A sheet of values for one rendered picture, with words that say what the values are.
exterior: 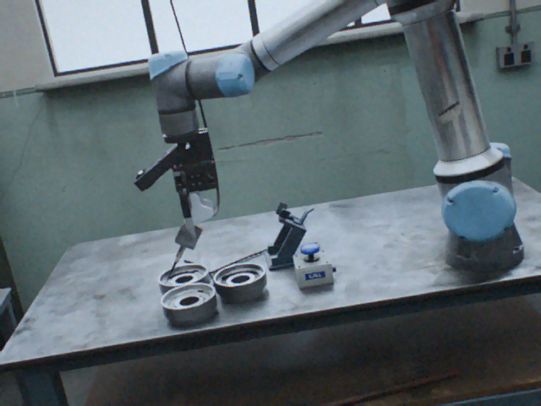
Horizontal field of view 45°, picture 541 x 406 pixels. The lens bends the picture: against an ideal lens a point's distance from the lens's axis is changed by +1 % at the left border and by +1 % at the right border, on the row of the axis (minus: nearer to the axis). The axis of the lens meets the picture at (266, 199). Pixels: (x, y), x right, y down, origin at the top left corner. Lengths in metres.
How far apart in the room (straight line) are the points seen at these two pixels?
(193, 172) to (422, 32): 0.50
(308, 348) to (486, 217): 0.63
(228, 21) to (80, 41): 0.63
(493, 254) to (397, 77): 1.72
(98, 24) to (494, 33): 1.68
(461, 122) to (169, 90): 0.52
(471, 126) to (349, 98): 1.80
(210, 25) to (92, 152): 0.75
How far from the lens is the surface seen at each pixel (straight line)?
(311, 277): 1.30
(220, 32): 2.91
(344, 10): 1.25
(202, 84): 1.21
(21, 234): 3.14
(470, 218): 1.14
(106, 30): 2.95
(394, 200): 1.74
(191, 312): 1.23
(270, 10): 2.91
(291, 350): 1.60
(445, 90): 1.11
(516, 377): 1.47
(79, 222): 3.06
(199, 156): 1.28
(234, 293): 1.28
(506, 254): 1.32
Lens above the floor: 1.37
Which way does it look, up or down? 18 degrees down
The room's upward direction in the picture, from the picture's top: 9 degrees counter-clockwise
